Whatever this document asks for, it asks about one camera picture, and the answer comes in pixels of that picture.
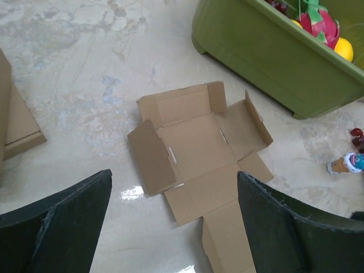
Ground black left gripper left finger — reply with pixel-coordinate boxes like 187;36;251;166
1;169;112;272

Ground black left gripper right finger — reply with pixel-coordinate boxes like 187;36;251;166
237;171;363;272

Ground brown cardboard box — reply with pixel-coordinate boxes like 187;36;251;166
127;81;273;272

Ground ice cream cone toy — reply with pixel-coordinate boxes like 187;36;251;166
326;152;364;175

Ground dark red grape bunch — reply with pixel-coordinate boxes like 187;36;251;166
350;128;364;154

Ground green plastic bin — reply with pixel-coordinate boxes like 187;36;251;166
192;0;363;119

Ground orange yellow fruit toy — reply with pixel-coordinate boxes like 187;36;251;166
334;38;354;62

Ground yellow mango toy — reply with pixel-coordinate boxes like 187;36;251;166
291;19;303;28

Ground red dragon fruit toy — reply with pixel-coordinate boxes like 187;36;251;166
298;0;340;49

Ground dark grapes in bin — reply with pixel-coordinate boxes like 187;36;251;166
264;0;290;18

